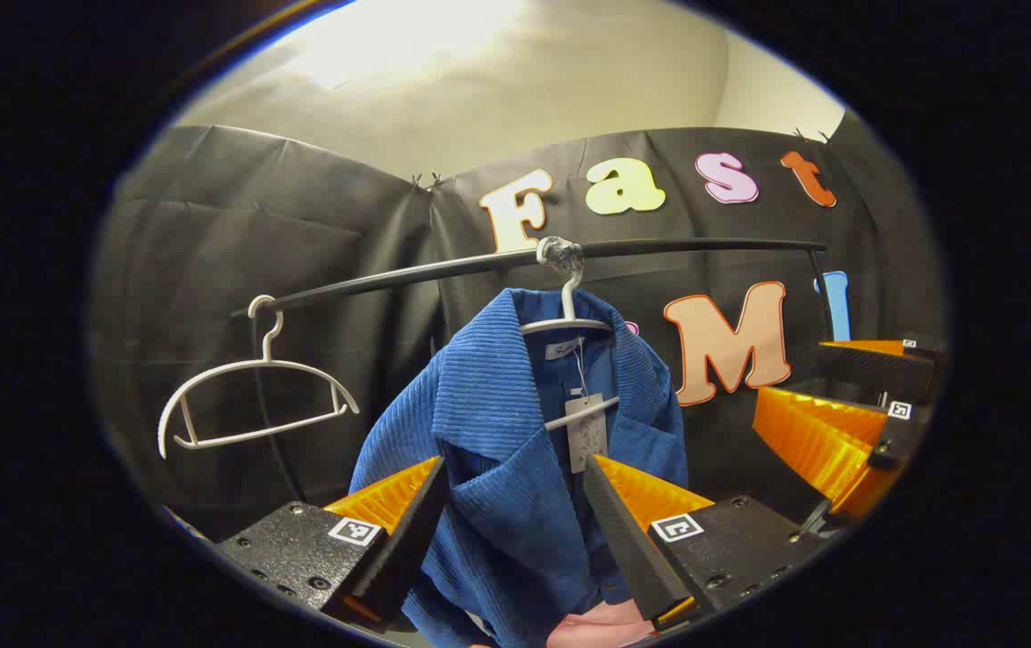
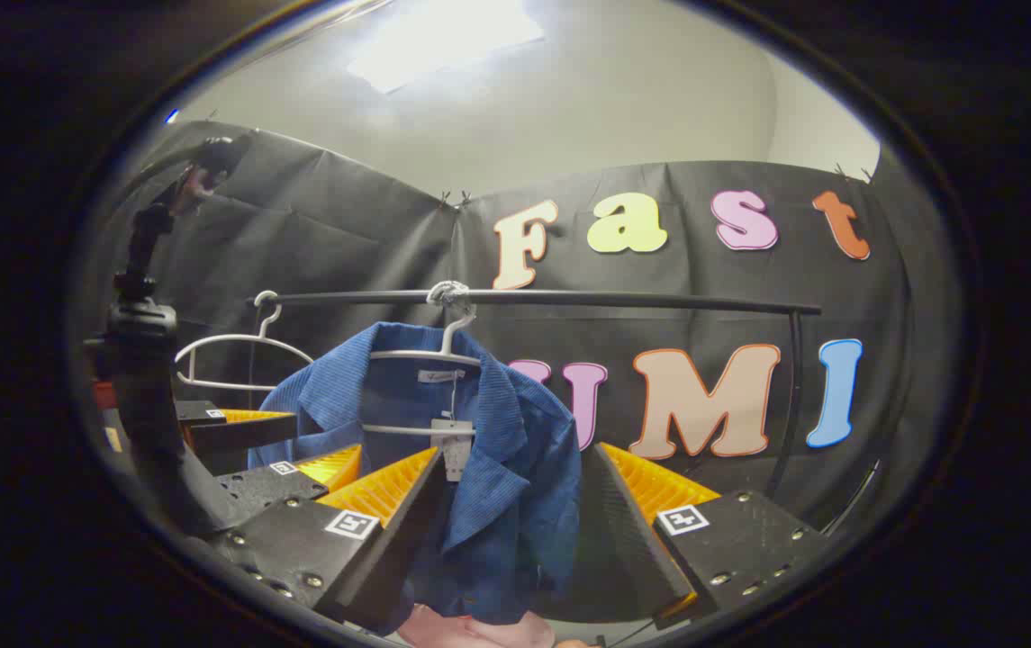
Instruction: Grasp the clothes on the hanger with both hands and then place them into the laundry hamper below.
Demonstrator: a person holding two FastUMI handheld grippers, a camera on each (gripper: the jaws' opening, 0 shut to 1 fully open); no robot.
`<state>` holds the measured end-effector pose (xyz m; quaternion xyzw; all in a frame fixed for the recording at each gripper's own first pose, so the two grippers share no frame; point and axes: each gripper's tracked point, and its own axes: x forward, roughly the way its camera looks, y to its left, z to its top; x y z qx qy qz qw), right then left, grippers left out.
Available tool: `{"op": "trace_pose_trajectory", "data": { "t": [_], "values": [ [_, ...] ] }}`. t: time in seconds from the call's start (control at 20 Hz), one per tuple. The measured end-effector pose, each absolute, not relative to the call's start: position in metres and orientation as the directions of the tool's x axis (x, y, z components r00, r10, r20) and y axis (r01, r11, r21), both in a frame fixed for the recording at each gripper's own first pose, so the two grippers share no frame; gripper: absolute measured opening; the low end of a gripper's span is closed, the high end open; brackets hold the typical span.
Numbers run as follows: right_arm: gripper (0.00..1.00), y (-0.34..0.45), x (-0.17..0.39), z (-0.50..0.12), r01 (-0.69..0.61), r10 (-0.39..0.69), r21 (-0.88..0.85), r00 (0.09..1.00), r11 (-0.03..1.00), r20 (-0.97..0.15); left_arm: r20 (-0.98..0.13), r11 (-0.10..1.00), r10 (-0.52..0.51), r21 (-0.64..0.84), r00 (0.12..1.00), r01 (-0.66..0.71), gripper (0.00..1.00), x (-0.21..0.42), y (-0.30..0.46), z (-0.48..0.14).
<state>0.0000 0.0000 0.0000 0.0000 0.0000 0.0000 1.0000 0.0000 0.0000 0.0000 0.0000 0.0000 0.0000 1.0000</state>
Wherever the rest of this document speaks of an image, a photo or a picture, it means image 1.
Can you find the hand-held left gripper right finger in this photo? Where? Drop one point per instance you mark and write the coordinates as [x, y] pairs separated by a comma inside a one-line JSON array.
[[628, 549]]

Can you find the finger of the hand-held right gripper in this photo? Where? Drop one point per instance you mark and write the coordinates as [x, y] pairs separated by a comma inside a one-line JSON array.
[[817, 441], [875, 369]]

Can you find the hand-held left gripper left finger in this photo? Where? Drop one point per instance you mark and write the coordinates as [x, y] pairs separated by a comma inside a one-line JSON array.
[[407, 540]]

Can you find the pink laundry hamper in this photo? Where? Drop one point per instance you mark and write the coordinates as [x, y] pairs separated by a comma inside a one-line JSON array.
[[601, 628]]

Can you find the empty white plastic hanger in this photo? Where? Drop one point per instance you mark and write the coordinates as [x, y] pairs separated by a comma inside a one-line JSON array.
[[256, 365]]

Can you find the white hanger with taped hook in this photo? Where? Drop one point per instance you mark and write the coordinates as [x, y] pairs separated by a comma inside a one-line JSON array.
[[566, 306]]

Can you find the black clothes rack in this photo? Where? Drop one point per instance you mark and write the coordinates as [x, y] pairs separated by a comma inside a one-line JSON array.
[[443, 267]]

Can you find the white paper garment tag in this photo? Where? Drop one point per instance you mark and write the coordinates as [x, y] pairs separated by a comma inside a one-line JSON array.
[[585, 436]]

